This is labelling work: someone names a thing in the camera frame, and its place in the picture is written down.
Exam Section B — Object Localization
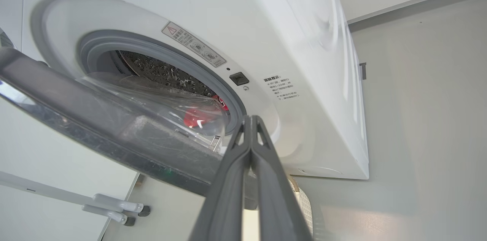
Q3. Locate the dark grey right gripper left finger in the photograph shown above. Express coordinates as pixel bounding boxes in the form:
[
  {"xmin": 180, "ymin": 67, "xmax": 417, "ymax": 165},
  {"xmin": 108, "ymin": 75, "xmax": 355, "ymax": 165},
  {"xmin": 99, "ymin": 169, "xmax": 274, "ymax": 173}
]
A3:
[{"xmin": 189, "ymin": 116, "xmax": 252, "ymax": 241}]

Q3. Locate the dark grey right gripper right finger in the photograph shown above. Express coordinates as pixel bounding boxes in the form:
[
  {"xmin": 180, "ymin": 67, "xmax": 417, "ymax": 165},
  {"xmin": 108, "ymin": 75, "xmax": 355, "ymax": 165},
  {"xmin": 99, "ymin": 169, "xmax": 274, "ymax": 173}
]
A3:
[{"xmin": 251, "ymin": 116, "xmax": 312, "ymax": 241}]

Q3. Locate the red basketball jersey number 23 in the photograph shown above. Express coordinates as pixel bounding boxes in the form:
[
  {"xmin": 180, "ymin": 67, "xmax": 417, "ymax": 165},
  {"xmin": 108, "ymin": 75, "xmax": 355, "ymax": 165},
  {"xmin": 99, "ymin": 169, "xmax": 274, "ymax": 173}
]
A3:
[{"xmin": 184, "ymin": 95, "xmax": 230, "ymax": 128}]

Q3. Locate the washing machine door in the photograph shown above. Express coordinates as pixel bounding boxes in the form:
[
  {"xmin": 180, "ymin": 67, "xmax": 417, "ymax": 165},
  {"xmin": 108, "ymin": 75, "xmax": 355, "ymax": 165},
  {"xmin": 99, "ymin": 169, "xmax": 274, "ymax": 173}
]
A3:
[{"xmin": 0, "ymin": 28, "xmax": 259, "ymax": 211}]

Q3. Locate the cream perforated laundry basket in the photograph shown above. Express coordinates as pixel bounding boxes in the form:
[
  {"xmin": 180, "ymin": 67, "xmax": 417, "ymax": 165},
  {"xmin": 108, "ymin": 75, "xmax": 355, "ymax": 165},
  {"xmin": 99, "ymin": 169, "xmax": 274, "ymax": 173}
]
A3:
[{"xmin": 287, "ymin": 174, "xmax": 314, "ymax": 238}]

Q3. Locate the white front-load washing machine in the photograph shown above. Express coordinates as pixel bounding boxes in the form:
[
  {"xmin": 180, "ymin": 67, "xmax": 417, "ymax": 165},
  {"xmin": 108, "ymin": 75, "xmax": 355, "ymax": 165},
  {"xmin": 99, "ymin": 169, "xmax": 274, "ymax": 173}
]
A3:
[{"xmin": 22, "ymin": 0, "xmax": 369, "ymax": 180}]

